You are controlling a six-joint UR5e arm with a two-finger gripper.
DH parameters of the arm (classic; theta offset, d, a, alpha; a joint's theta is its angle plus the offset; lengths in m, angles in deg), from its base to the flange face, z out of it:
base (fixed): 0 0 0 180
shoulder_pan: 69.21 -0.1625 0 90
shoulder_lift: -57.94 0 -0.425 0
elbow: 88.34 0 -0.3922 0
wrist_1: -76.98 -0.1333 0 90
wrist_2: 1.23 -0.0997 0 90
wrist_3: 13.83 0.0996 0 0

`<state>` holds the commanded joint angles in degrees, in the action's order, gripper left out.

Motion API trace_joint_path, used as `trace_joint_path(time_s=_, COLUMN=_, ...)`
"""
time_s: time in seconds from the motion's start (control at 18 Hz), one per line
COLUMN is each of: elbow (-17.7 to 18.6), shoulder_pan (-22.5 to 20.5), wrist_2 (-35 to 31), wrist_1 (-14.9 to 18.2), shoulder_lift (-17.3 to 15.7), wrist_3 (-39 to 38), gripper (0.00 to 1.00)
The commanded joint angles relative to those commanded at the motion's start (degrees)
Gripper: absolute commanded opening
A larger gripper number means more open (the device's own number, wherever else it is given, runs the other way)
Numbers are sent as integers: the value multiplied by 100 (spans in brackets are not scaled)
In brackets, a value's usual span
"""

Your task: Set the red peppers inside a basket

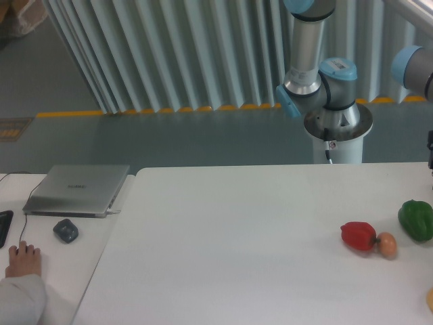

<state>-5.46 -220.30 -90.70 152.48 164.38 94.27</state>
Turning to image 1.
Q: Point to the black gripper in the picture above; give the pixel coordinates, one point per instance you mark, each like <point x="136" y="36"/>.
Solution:
<point x="430" y="147"/>

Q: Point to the red bell pepper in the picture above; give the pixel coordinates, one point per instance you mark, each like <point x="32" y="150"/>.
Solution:
<point x="358" y="235"/>

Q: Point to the white sleeved forearm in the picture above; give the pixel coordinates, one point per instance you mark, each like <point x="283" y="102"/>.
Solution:
<point x="23" y="299"/>

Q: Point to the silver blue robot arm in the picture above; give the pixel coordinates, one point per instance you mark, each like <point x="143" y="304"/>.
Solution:
<point x="325" y="91"/>

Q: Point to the person's bare hand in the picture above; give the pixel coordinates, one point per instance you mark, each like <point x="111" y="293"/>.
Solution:
<point x="24" y="260"/>

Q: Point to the green bell pepper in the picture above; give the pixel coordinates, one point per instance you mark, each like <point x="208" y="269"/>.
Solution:
<point x="416" y="219"/>

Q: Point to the brown egg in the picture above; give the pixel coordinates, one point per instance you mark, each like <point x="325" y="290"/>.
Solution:
<point x="386" y="244"/>

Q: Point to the corrugated white folding partition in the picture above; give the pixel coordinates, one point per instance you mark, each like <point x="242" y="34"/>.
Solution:
<point x="152" y="55"/>

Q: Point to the silver closed laptop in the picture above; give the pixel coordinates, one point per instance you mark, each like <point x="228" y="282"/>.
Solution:
<point x="77" y="191"/>

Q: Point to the black keyboard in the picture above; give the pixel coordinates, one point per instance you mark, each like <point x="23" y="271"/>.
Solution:
<point x="5" y="222"/>

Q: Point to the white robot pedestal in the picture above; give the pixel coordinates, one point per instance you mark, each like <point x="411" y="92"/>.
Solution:
<point x="337" y="136"/>

